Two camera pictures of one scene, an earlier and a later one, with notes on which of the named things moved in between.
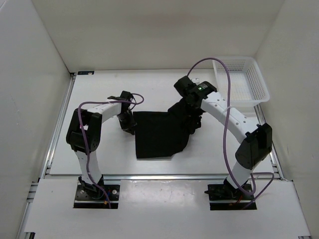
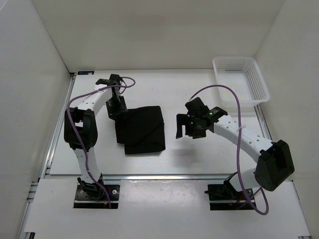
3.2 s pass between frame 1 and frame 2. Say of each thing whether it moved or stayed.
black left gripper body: moved
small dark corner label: stayed
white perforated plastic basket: stayed
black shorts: moved
